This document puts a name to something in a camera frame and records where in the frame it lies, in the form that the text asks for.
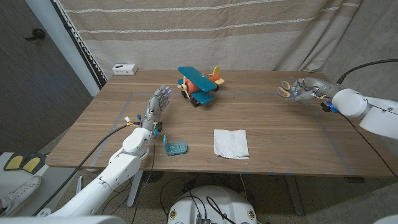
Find dark wooden door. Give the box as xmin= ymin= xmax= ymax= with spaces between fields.
xmin=0 ymin=0 xmax=94 ymax=155

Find black door handle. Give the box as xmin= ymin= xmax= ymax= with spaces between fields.
xmin=24 ymin=27 xmax=47 ymax=41

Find grey table leg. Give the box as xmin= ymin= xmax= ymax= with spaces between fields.
xmin=284 ymin=175 xmax=304 ymax=216

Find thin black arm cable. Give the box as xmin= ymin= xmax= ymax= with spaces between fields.
xmin=338 ymin=112 xmax=398 ymax=180
xmin=129 ymin=136 xmax=155 ymax=224

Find white table leg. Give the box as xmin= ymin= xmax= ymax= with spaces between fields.
xmin=126 ymin=170 xmax=144 ymax=208

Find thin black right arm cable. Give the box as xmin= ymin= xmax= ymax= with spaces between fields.
xmin=338 ymin=112 xmax=398 ymax=180

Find teal and orange toy airplane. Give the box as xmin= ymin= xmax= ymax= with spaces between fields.
xmin=177 ymin=65 xmax=225 ymax=108

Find scissors with tan handles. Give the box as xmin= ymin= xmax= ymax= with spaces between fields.
xmin=275 ymin=80 xmax=295 ymax=100

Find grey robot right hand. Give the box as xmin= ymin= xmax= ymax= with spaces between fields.
xmin=289 ymin=77 xmax=341 ymax=103

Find white sneaker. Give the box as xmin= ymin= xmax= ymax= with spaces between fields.
xmin=0 ymin=175 xmax=42 ymax=217

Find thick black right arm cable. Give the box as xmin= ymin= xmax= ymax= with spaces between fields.
xmin=336 ymin=58 xmax=398 ymax=85

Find teal toy flip phone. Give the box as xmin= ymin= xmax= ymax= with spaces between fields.
xmin=162 ymin=134 xmax=188 ymax=156

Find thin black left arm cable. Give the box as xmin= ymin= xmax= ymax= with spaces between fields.
xmin=129 ymin=136 xmax=155 ymax=224

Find beige striped curtain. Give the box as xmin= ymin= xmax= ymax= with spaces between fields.
xmin=51 ymin=0 xmax=363 ymax=90

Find white power strip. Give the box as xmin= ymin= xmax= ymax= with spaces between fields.
xmin=111 ymin=63 xmax=138 ymax=76

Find yellow and black foot pedal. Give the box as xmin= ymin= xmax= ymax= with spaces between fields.
xmin=23 ymin=152 xmax=47 ymax=175
xmin=2 ymin=151 xmax=25 ymax=172

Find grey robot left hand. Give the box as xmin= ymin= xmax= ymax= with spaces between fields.
xmin=141 ymin=84 xmax=173 ymax=137

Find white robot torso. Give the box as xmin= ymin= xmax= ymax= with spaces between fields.
xmin=167 ymin=185 xmax=258 ymax=224

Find white tissue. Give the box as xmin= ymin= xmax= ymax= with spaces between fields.
xmin=213 ymin=128 xmax=251 ymax=160

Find white door frame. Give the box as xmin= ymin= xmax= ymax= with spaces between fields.
xmin=24 ymin=0 xmax=102 ymax=97

